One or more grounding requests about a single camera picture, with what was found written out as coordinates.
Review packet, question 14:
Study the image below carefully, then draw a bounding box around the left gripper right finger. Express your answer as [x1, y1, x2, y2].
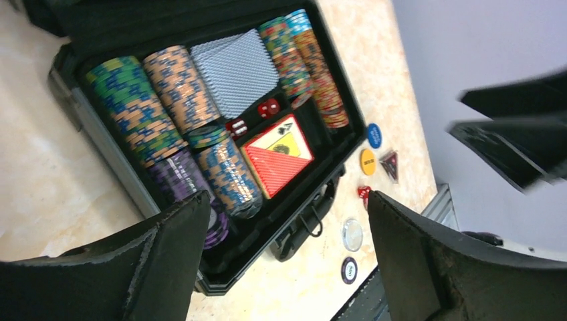
[368, 191, 566, 320]

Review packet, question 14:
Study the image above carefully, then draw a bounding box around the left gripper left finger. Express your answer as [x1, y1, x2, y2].
[1, 191, 211, 320]

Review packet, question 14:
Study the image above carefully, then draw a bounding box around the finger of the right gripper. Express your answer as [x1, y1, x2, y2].
[448, 116, 566, 193]
[459, 70, 566, 118]

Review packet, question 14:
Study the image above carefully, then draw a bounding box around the red playing card box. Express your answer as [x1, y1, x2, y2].
[240, 114, 315, 199]

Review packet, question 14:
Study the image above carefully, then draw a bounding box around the black poker set case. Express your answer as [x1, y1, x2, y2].
[14, 1, 365, 296]

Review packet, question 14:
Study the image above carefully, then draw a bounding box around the purple chip on table right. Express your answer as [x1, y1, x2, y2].
[341, 257, 358, 284]

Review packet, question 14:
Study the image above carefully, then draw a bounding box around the purple chip row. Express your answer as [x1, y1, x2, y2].
[148, 148, 229, 250]

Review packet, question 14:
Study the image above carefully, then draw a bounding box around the red black triangle marker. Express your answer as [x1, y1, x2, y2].
[379, 150, 399, 183]

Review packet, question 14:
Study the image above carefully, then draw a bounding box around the yellow round button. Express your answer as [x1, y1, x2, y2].
[359, 148, 376, 176]

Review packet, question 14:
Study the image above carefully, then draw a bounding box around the blue round button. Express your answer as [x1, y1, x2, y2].
[366, 123, 382, 149]

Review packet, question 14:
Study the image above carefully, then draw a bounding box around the red die in case lower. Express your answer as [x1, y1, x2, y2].
[225, 118, 248, 140]

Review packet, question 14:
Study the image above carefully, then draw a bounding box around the red die in case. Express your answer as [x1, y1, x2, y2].
[257, 98, 281, 119]
[225, 118, 248, 140]

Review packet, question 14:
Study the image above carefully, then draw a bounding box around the green blue chip row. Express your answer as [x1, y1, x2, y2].
[86, 56, 188, 168]

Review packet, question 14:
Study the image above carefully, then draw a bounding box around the red die in case upper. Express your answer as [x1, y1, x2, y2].
[257, 98, 281, 119]

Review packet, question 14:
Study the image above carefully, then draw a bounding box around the orange red chip row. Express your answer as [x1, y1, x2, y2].
[285, 9, 350, 129]

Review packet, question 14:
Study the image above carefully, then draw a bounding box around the red white chip in case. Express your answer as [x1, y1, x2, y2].
[290, 90, 313, 110]

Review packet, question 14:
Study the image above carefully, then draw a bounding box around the blue backed card deck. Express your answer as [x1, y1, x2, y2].
[190, 29, 279, 119]

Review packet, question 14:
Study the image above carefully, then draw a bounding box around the green multicolour chip row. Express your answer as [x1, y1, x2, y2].
[257, 16, 314, 98]

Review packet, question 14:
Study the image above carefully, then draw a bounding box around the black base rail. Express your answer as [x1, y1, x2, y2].
[331, 266, 391, 321]

